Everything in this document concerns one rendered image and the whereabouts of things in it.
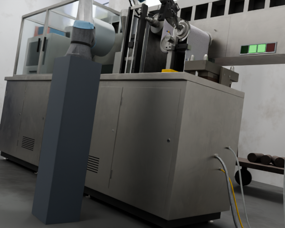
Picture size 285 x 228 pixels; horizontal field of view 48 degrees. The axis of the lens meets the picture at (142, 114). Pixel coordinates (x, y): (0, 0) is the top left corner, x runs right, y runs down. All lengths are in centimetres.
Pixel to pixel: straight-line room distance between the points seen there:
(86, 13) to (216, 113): 100
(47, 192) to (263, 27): 167
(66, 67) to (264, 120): 376
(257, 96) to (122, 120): 339
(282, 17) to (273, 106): 289
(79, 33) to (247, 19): 115
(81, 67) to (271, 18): 126
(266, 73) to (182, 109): 354
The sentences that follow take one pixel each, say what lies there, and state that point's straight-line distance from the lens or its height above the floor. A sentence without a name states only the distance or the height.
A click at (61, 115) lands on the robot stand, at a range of 176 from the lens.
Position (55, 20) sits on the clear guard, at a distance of 324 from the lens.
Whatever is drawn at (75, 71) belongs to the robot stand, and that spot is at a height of 82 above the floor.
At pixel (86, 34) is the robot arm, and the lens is 189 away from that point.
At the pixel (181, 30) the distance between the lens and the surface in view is 223.
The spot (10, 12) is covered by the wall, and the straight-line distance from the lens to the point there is 1120.
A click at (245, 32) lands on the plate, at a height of 131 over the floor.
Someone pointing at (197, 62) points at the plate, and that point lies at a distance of 204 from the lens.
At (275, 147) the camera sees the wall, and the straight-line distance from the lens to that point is 497.
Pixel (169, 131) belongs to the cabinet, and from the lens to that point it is 179.
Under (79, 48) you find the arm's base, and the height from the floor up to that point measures 96.
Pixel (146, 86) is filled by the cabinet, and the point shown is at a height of 82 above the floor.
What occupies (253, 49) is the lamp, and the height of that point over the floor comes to 118.
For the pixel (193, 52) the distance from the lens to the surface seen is 224.
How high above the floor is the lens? 59
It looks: 2 degrees up
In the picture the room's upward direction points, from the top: 8 degrees clockwise
